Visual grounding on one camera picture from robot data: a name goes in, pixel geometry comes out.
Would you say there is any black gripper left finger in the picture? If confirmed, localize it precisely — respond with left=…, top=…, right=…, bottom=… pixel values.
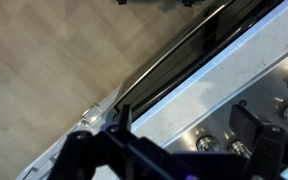
left=48, top=103, right=172, bottom=180

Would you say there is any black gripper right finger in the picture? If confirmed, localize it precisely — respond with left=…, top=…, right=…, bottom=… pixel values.
left=228, top=103, right=288, bottom=180

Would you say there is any wide white drawer front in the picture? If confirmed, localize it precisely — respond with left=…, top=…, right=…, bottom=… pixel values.
left=15, top=84, right=124, bottom=180

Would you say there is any black glass oven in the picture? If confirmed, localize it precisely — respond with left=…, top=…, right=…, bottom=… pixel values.
left=112, top=0, right=285, bottom=123

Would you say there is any silver oven door handle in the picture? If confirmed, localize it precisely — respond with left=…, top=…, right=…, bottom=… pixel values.
left=123, top=0, right=236, bottom=89

